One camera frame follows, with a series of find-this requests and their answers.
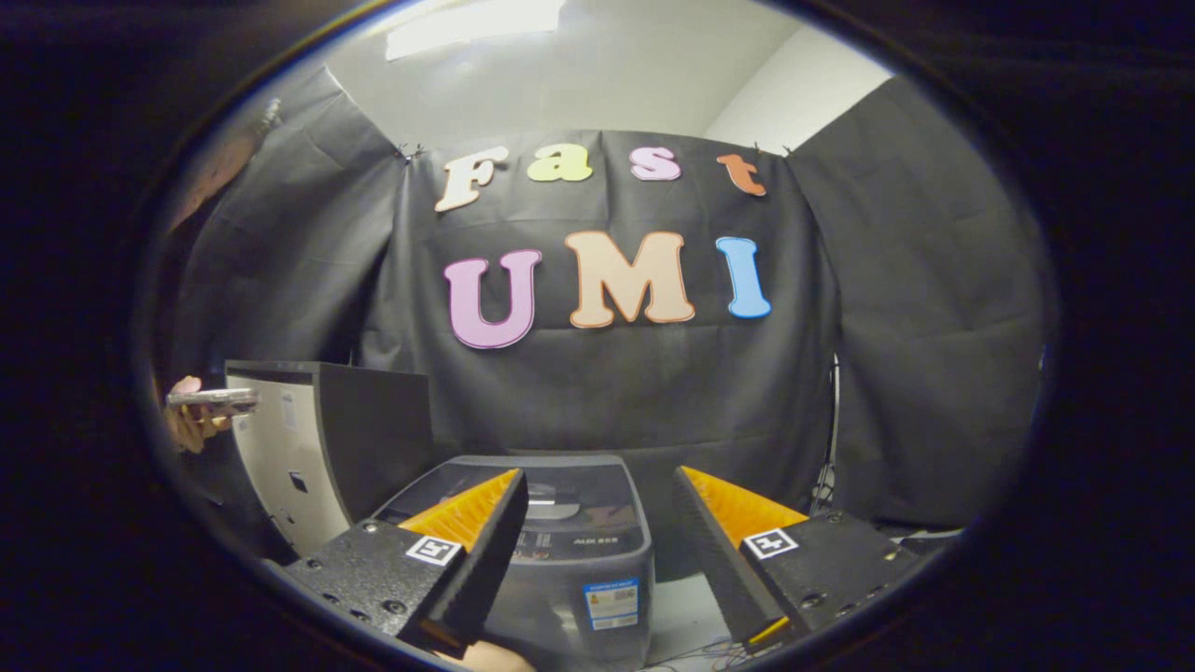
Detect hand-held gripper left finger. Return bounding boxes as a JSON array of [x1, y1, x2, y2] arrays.
[[285, 467, 531, 659]]

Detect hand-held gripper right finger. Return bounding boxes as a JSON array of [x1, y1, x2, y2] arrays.
[[672, 465, 925, 652]]

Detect grey washing machine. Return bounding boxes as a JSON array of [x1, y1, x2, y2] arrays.
[[369, 455, 656, 672]]

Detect person's knee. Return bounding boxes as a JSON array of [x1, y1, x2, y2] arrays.
[[439, 642, 538, 672]]

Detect light stand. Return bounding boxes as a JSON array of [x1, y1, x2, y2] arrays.
[[812, 355, 841, 514]]

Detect black backdrop cloth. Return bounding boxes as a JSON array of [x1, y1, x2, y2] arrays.
[[168, 65, 1051, 580]]

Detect black and white cabinet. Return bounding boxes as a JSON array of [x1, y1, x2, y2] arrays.
[[224, 359, 435, 561]]

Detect patterned phone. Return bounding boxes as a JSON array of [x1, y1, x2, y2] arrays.
[[166, 387, 260, 416]]

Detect floor cables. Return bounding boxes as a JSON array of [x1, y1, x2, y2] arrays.
[[644, 635, 748, 671]]

